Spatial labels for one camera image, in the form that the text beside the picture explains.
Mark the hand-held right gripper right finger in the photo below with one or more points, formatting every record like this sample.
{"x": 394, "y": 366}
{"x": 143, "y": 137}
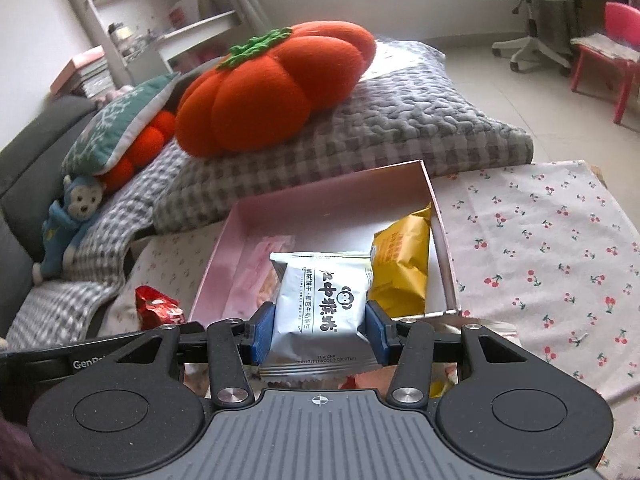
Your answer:
{"x": 376, "y": 334}

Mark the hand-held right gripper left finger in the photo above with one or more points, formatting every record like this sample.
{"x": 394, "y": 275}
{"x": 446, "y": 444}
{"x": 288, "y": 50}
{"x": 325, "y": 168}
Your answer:
{"x": 262, "y": 335}

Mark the white snack packet black print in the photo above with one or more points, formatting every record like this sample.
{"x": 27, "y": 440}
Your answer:
{"x": 320, "y": 305}

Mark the red snack packet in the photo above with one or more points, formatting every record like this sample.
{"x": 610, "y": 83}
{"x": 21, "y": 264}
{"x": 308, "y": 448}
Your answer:
{"x": 157, "y": 307}

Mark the pink cardboard box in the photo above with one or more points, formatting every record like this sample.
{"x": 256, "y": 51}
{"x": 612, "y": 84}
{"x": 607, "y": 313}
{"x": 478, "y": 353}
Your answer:
{"x": 325, "y": 195}

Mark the person's left forearm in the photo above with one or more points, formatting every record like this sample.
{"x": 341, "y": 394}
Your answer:
{"x": 25, "y": 455}

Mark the pink snack packet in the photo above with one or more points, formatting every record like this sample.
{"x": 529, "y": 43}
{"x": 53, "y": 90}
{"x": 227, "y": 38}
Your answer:
{"x": 260, "y": 265}

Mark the orange-yellow snack packet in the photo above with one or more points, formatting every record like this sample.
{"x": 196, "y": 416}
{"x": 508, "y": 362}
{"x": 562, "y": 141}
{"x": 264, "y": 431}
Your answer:
{"x": 400, "y": 260}

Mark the blue monkey plush toy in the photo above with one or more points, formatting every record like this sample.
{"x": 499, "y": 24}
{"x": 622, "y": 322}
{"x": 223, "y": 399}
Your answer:
{"x": 75, "y": 210}

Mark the grey checked blanket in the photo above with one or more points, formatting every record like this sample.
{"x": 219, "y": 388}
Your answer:
{"x": 125, "y": 210}

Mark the cherry print cloth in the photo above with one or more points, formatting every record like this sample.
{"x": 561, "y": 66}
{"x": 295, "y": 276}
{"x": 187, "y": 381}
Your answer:
{"x": 525, "y": 240}

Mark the dark grey sofa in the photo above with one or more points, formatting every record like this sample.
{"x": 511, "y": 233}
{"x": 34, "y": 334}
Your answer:
{"x": 30, "y": 160}

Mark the grey checked folded quilt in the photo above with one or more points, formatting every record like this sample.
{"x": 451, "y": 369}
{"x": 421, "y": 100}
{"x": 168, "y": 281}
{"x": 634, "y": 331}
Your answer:
{"x": 400, "y": 120}

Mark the small orange pumpkin cushion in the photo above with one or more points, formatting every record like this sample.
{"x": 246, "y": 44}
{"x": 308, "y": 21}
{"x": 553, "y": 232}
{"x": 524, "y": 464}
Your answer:
{"x": 150, "y": 140}

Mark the green patterned pillow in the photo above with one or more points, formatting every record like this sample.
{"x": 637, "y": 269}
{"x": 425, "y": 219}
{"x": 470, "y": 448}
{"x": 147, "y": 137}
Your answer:
{"x": 105, "y": 130}

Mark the large orange pumpkin cushion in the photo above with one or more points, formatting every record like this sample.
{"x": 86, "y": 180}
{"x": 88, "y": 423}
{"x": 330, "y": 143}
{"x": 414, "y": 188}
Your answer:
{"x": 270, "y": 95}

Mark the stack of books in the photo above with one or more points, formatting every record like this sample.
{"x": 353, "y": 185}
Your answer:
{"x": 90, "y": 75}

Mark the white bookshelf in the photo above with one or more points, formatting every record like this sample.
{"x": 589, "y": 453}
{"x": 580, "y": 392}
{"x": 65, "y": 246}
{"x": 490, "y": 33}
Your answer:
{"x": 200, "y": 25}

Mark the white red box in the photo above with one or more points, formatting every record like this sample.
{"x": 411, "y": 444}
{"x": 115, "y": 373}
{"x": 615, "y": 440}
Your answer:
{"x": 182, "y": 12}

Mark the printed paper sheet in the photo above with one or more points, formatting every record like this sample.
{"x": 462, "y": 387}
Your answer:
{"x": 600, "y": 45}

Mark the pink plastic child chair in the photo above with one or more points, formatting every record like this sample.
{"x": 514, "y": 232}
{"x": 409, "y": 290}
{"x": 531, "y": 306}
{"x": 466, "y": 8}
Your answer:
{"x": 620, "y": 20}

